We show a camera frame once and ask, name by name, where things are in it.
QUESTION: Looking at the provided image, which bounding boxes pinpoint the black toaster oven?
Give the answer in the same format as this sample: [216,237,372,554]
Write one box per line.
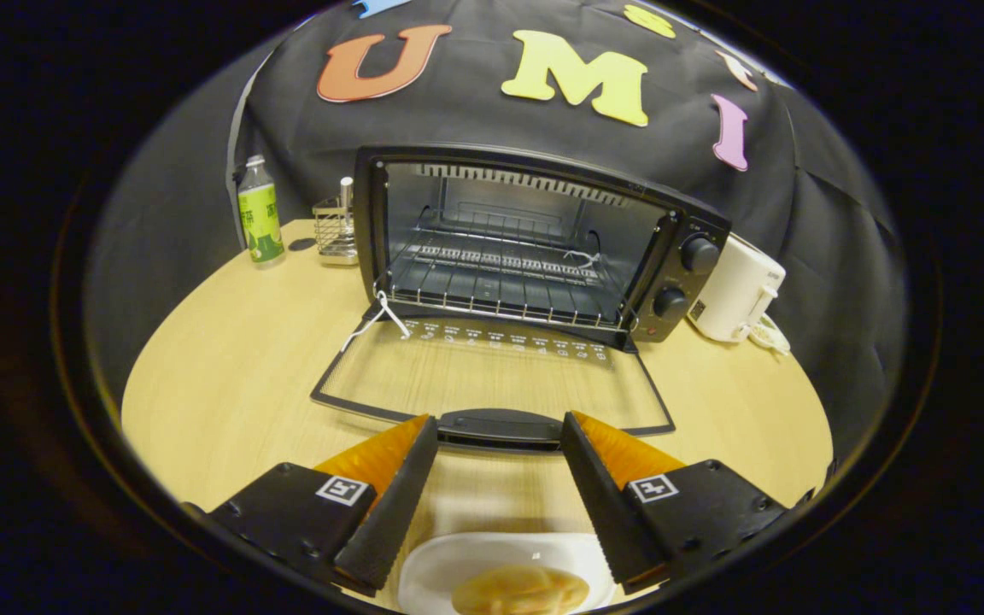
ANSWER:
[311,145,732,452]

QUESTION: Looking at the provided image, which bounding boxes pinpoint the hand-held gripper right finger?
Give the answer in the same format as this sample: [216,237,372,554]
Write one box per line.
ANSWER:
[560,411,809,595]

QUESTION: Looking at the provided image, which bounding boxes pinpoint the metal wire oven rack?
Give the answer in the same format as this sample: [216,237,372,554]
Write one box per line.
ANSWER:
[385,243,630,330]

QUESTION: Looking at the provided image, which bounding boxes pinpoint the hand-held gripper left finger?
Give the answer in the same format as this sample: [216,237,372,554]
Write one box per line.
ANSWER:
[206,414,440,596]

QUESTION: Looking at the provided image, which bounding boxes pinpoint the green label drink bottle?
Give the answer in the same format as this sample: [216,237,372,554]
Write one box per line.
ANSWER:
[237,155,286,267]

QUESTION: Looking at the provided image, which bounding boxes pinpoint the white pop-up toaster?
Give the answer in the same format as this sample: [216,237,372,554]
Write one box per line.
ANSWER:
[687,232,788,344]

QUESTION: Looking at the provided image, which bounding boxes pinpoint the metal wire holder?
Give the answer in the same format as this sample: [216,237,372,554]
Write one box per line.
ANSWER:
[313,177,360,266]

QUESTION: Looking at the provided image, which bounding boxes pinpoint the white square plate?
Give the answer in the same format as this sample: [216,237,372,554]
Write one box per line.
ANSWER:
[398,532,618,615]

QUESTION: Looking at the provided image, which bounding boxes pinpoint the white string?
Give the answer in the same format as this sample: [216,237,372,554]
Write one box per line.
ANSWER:
[343,290,412,351]

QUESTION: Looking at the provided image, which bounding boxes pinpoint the golden bread roll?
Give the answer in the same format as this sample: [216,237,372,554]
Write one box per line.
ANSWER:
[452,564,591,615]

